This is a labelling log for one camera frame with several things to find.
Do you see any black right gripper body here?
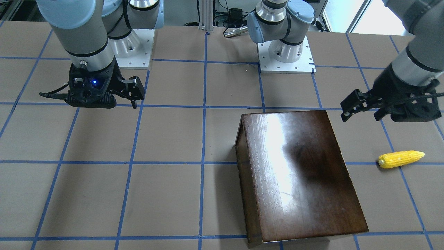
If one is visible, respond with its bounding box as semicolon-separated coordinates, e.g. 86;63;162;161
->
65;58;125;109

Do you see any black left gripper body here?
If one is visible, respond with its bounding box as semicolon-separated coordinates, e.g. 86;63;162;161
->
371;65;443;122

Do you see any yellow corn cob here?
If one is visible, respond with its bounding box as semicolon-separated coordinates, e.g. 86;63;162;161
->
377;150;425;169

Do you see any dark wooden drawer box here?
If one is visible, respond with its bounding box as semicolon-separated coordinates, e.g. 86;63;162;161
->
235;110;368;248

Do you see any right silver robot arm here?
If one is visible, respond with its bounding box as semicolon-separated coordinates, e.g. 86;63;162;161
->
36;0;164;109

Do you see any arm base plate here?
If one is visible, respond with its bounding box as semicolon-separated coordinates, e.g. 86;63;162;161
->
109;30;155;69
257;36;317;74

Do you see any aluminium frame post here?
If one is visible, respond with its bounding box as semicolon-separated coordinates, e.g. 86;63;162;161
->
198;0;214;34

